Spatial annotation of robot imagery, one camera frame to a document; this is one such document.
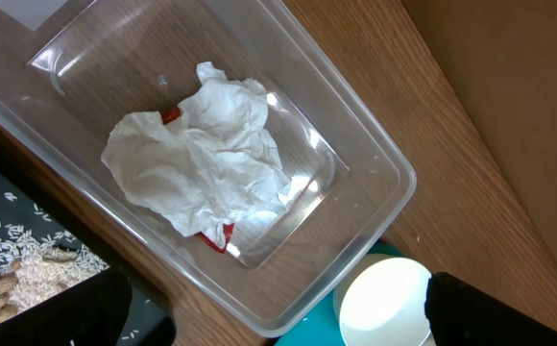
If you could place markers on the rice and peanut pile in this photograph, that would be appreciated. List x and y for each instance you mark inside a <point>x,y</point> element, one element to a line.
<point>37,267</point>

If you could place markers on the black plastic tray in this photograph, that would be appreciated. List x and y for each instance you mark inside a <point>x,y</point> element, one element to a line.
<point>147,323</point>

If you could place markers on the teal serving tray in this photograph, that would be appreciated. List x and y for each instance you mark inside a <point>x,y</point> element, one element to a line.
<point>320,326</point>

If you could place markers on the cardboard wall panel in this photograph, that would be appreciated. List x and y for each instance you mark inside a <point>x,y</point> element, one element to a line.
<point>500,56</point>

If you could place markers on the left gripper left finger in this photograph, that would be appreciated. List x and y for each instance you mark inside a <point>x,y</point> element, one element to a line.
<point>91,313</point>

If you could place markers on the clear plastic bin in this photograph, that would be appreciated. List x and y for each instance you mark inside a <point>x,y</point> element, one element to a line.
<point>72,72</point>

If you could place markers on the white bowl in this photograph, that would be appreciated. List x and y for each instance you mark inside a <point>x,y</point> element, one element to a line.
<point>381,303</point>

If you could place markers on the white napkin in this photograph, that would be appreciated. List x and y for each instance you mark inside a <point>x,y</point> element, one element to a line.
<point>223,126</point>
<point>163,178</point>

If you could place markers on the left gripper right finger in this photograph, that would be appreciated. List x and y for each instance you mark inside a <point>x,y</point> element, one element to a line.
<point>461,315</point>

